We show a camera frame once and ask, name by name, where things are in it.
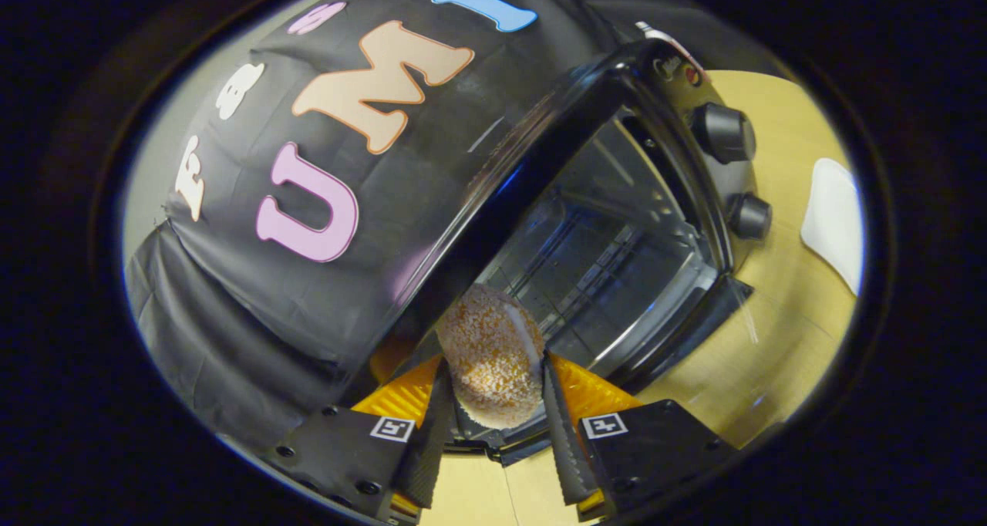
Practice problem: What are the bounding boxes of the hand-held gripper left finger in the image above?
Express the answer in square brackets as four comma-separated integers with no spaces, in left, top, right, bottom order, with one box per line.
[262,354,456,523]

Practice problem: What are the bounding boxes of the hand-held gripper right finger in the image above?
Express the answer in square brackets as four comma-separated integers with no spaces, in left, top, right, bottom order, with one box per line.
[542,352,741,521]

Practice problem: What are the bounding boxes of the breaded croquette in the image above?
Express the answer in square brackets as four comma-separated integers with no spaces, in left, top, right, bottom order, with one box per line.
[436,283,547,430]

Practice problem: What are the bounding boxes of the black toaster oven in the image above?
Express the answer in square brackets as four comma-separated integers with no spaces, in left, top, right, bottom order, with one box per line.
[339,39,774,465]

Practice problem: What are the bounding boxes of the white square plate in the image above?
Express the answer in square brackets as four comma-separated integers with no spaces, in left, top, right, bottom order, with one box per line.
[800,158,865,296]

